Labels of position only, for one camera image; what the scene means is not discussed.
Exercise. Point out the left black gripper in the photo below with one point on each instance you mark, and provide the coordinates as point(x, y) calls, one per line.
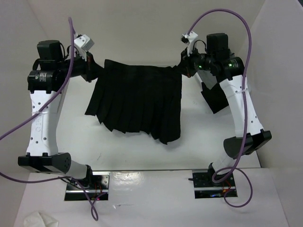
point(96, 69)

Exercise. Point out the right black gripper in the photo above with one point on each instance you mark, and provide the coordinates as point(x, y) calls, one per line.
point(185, 63)

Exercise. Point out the black pleated skirt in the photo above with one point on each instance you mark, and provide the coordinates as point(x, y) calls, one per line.
point(138, 98)

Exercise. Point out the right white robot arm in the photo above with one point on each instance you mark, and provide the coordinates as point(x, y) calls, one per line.
point(224, 83)

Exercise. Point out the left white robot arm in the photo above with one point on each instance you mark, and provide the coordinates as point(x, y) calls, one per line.
point(47, 84)

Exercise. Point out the black skirt in basket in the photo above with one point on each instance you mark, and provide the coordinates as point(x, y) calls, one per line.
point(215, 97)

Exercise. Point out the crumpled white tissue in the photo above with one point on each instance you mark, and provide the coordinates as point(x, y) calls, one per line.
point(38, 219)

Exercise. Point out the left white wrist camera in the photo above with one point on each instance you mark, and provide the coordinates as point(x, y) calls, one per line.
point(83, 44)

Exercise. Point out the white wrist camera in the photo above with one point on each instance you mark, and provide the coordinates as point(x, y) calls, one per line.
point(83, 44)
point(189, 40)

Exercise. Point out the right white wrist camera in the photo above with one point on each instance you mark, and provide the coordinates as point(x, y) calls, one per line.
point(189, 40)

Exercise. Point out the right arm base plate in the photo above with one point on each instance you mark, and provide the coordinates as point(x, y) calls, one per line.
point(205, 188)

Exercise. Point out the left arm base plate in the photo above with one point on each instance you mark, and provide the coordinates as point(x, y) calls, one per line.
point(96, 187)

